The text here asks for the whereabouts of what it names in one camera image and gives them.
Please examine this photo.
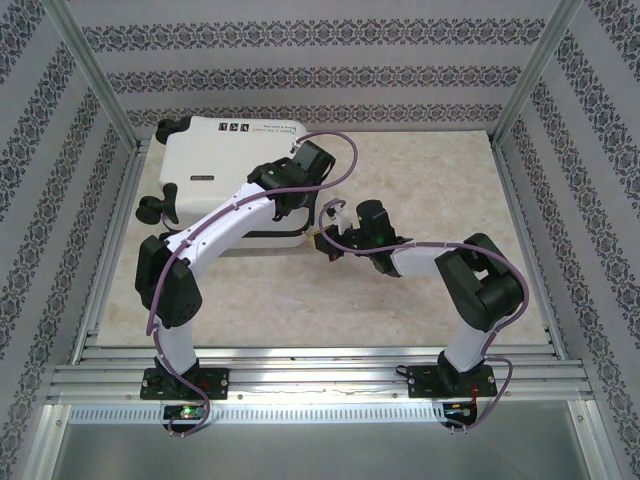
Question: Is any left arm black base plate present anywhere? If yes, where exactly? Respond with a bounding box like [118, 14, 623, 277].
[140, 367, 231, 401]

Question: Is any left aluminium frame post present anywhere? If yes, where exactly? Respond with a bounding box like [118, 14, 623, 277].
[42, 0, 142, 147]

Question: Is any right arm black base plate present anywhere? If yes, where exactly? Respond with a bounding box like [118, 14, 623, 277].
[407, 364, 499, 400]

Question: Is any aluminium mounting rail frame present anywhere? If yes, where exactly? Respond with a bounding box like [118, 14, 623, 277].
[47, 342, 596, 407]

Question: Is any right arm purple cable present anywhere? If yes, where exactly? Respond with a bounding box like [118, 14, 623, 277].
[318, 199, 531, 436]

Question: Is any white hard-shell suitcase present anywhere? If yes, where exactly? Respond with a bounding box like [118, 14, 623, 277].
[135, 114, 314, 251]

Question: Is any aluminium side rail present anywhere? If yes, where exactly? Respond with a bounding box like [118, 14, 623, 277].
[492, 144, 569, 359]
[72, 144, 149, 361]

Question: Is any left aluminium side rail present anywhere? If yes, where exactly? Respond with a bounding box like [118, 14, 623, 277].
[72, 144, 149, 361]

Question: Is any right aluminium side rail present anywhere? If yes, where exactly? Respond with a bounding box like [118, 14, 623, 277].
[492, 144, 569, 359]

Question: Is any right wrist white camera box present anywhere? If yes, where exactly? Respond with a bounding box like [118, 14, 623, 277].
[327, 202, 354, 234]

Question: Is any slotted metal cable duct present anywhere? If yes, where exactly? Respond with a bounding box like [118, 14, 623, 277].
[67, 404, 446, 425]

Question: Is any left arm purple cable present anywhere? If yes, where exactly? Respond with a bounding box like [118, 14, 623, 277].
[144, 128, 361, 440]

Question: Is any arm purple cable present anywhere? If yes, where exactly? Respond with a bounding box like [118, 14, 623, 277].
[144, 128, 361, 440]
[318, 199, 531, 436]

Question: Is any aluminium frame post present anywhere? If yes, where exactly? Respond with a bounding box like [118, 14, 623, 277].
[42, 0, 142, 147]
[492, 0, 584, 147]

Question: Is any right aluminium frame post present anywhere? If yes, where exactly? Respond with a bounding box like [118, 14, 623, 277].
[492, 0, 584, 147]

